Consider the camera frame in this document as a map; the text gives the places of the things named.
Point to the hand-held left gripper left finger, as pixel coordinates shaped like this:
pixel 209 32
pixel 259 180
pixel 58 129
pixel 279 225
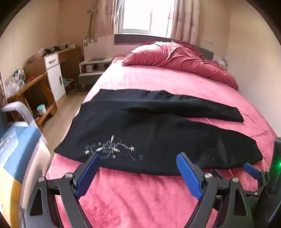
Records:
pixel 86 176

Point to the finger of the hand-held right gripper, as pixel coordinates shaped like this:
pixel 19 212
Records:
pixel 252 170

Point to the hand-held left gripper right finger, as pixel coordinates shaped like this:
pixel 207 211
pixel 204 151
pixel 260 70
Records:
pixel 189 176

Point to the black embroidered pants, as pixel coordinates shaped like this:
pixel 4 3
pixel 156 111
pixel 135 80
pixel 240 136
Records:
pixel 131 125

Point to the blue white box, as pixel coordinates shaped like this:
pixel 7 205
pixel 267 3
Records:
pixel 19 142

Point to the white teal cup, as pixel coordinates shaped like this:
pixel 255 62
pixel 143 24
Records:
pixel 41 109

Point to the grey chair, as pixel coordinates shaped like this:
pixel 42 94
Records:
pixel 24 109

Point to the white nightstand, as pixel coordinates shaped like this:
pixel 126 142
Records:
pixel 92 75

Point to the pink bed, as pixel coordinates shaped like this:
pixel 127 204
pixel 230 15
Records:
pixel 153 79

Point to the white floral panel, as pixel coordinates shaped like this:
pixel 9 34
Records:
pixel 98 47
pixel 222 61

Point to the clear plastic bags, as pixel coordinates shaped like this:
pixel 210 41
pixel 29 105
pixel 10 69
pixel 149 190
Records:
pixel 14 82

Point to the red duvet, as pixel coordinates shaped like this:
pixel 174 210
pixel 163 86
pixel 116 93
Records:
pixel 175 57

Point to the wooden desk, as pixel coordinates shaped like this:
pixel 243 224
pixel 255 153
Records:
pixel 35 65

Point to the dark desk clutter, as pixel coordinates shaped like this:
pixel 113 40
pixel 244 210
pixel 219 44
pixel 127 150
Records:
pixel 57 48

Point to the grey headboard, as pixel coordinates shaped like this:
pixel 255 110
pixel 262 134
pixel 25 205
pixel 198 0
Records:
pixel 125 39

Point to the floral curtain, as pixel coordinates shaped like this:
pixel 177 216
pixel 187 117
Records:
pixel 105 17
pixel 184 19

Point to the window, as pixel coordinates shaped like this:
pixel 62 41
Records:
pixel 144 15

